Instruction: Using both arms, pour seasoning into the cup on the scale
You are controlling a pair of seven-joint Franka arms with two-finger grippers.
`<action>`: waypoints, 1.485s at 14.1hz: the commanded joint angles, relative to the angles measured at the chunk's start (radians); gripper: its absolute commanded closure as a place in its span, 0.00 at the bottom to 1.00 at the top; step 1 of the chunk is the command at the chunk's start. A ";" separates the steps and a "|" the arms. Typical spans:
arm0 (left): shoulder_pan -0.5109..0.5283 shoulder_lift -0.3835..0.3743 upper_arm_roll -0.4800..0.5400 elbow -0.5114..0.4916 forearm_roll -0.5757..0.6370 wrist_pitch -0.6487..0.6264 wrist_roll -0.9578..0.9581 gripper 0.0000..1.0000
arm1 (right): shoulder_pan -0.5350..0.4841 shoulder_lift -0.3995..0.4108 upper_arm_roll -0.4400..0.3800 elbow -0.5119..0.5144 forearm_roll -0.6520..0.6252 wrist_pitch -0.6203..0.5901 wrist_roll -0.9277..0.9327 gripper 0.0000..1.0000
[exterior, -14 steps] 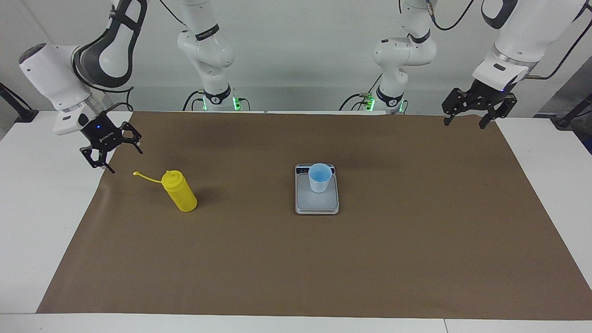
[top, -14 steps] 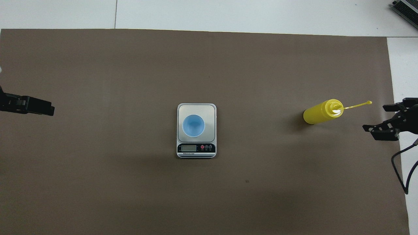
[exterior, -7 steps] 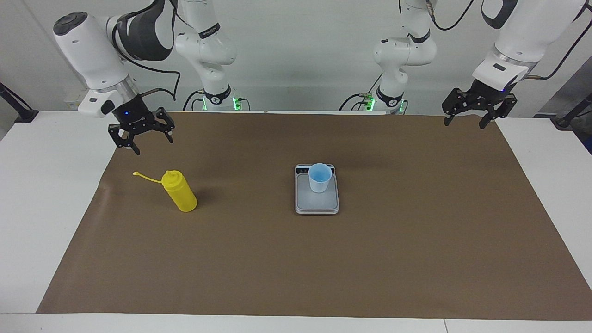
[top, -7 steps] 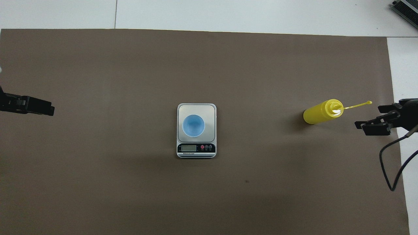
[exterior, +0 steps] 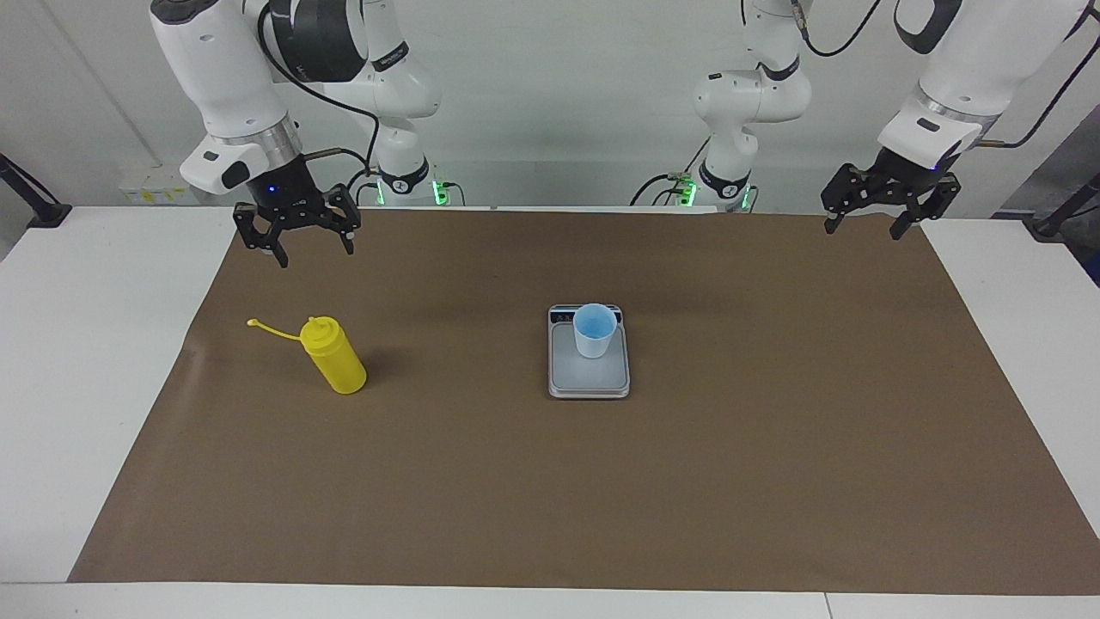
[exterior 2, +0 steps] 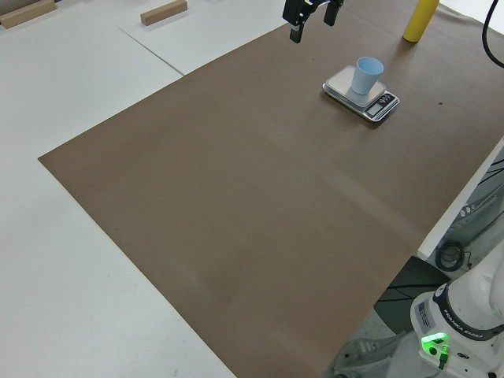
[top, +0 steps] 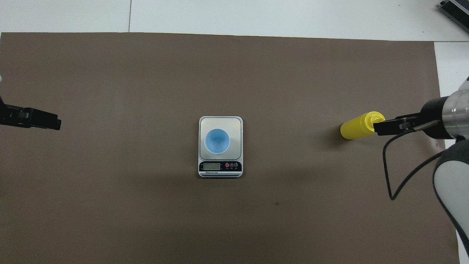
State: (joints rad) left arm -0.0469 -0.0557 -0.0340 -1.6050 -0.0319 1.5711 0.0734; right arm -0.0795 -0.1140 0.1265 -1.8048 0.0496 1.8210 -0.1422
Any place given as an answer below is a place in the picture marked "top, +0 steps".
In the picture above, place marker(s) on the yellow squeeze bottle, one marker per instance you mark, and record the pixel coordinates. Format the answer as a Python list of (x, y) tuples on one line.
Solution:
[(357, 126)]

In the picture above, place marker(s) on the grey ribbed metal device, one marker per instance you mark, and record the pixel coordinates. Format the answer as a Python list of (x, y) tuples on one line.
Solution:
[(458, 9)]

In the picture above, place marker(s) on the brown paper table mat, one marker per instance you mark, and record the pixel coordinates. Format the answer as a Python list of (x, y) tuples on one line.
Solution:
[(220, 220)]

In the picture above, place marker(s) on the light blue plastic cup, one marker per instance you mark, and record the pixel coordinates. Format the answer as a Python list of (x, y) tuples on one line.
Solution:
[(217, 141)]

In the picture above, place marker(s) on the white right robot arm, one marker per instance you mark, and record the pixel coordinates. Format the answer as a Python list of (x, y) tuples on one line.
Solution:
[(454, 179)]

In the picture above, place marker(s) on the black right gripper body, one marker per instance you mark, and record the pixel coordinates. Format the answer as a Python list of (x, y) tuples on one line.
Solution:
[(436, 117)]

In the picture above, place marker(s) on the silver digital kitchen scale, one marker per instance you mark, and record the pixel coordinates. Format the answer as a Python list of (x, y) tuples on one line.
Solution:
[(220, 165)]

